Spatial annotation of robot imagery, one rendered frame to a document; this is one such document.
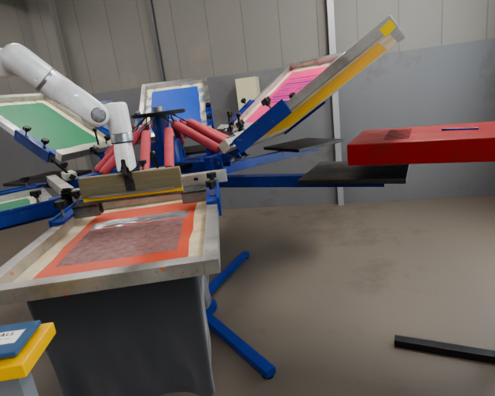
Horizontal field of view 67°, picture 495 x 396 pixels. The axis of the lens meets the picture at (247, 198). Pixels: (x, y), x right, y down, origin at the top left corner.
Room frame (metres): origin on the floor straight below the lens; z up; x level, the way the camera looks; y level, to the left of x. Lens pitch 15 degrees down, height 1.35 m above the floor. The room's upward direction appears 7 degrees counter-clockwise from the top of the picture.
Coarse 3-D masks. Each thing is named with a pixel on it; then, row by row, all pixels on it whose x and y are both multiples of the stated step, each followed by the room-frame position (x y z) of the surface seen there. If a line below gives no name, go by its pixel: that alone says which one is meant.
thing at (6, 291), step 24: (216, 216) 1.13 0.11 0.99; (48, 240) 1.13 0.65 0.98; (216, 240) 0.92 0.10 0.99; (24, 264) 0.97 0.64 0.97; (144, 264) 0.82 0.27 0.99; (168, 264) 0.81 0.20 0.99; (192, 264) 0.80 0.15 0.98; (216, 264) 0.81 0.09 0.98; (0, 288) 0.79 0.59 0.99; (24, 288) 0.78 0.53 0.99; (48, 288) 0.78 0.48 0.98; (72, 288) 0.79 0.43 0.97; (96, 288) 0.79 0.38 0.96
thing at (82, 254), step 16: (144, 208) 1.47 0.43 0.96; (128, 224) 1.28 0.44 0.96; (80, 240) 1.16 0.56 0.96; (96, 240) 1.14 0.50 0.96; (112, 240) 1.12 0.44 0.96; (64, 256) 1.03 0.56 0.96; (80, 256) 1.02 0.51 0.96; (96, 256) 1.00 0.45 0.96; (112, 256) 0.99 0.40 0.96; (48, 272) 0.93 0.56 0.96; (64, 272) 0.92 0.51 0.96; (80, 272) 0.91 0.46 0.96
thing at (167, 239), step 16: (160, 208) 1.44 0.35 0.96; (176, 208) 1.41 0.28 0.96; (192, 208) 1.38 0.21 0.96; (144, 224) 1.25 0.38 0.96; (160, 224) 1.23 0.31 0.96; (176, 224) 1.21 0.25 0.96; (192, 224) 1.19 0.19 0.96; (128, 240) 1.10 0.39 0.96; (144, 240) 1.08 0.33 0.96; (160, 240) 1.07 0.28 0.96; (176, 240) 1.05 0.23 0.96; (128, 256) 0.97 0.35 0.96; (144, 256) 0.96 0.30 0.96; (160, 256) 0.94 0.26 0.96; (176, 256) 0.93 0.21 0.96
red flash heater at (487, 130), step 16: (400, 128) 1.82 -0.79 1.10; (416, 128) 1.75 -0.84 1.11; (432, 128) 1.69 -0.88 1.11; (480, 128) 1.52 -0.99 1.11; (352, 144) 1.52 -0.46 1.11; (368, 144) 1.49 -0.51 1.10; (384, 144) 1.46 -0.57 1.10; (400, 144) 1.43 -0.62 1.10; (416, 144) 1.41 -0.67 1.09; (432, 144) 1.38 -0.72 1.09; (448, 144) 1.36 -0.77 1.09; (464, 144) 1.33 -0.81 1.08; (480, 144) 1.31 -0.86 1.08; (352, 160) 1.52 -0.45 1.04; (368, 160) 1.49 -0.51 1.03; (384, 160) 1.46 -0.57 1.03; (400, 160) 1.43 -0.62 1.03; (416, 160) 1.41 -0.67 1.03; (432, 160) 1.38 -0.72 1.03; (448, 160) 1.36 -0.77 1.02; (464, 160) 1.33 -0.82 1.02; (480, 160) 1.31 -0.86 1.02
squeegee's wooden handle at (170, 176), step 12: (156, 168) 1.32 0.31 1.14; (168, 168) 1.31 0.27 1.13; (180, 168) 1.34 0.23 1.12; (84, 180) 1.29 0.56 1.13; (96, 180) 1.29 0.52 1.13; (108, 180) 1.29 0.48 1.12; (120, 180) 1.30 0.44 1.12; (144, 180) 1.30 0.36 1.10; (156, 180) 1.30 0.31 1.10; (168, 180) 1.30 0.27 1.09; (180, 180) 1.31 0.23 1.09; (84, 192) 1.29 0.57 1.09; (96, 192) 1.29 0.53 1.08; (108, 192) 1.29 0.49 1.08
